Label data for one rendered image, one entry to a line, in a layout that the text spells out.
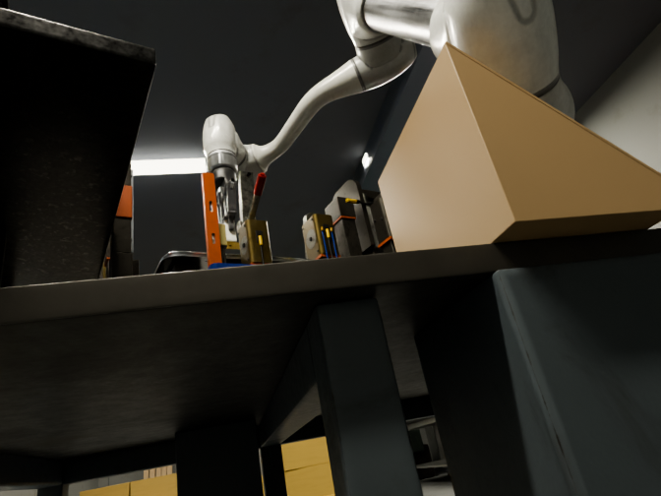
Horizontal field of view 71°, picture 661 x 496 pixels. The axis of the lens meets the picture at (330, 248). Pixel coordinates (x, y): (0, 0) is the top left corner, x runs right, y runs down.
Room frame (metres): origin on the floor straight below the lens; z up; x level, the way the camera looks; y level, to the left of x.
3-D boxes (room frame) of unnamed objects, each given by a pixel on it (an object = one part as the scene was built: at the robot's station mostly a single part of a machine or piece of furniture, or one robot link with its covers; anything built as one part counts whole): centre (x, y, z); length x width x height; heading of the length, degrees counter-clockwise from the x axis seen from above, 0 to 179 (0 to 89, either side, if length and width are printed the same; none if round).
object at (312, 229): (1.09, 0.02, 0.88); 0.11 x 0.07 x 0.37; 34
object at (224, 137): (1.18, 0.27, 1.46); 0.13 x 0.11 x 0.16; 167
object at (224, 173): (1.16, 0.28, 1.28); 0.08 x 0.07 x 0.09; 34
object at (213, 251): (0.98, 0.27, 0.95); 0.03 x 0.01 x 0.50; 124
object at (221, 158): (1.16, 0.28, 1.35); 0.09 x 0.09 x 0.06
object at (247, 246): (1.02, 0.17, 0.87); 0.10 x 0.07 x 0.35; 34
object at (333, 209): (1.12, -0.04, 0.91); 0.07 x 0.05 x 0.42; 34
